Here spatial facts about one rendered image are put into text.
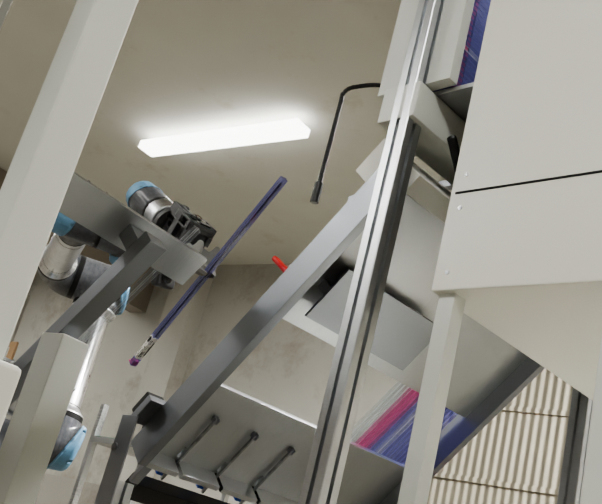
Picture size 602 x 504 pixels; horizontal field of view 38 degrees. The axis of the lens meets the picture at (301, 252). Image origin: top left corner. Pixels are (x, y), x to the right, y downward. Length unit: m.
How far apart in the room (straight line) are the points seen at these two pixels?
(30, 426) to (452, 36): 0.97
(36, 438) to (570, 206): 0.91
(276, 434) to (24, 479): 0.56
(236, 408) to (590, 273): 0.81
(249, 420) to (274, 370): 4.77
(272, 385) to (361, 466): 4.51
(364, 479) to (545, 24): 1.10
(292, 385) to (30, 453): 4.97
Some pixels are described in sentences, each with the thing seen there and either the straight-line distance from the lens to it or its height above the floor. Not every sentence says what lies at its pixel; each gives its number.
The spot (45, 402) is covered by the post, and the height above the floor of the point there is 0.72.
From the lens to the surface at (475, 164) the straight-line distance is 1.43.
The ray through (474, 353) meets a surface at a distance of 1.96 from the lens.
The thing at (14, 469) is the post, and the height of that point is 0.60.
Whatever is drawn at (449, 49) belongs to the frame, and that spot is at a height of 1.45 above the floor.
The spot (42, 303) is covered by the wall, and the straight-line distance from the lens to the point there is 8.89.
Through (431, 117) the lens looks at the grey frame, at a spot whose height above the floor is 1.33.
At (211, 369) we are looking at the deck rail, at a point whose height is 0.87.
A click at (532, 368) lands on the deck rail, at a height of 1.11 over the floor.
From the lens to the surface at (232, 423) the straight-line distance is 1.79.
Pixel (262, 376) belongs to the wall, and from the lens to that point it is 6.62.
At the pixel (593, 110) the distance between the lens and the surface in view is 1.37.
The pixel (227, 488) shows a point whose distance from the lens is 1.87.
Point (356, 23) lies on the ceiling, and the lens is 3.95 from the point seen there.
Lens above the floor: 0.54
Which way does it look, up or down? 20 degrees up
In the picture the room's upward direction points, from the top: 15 degrees clockwise
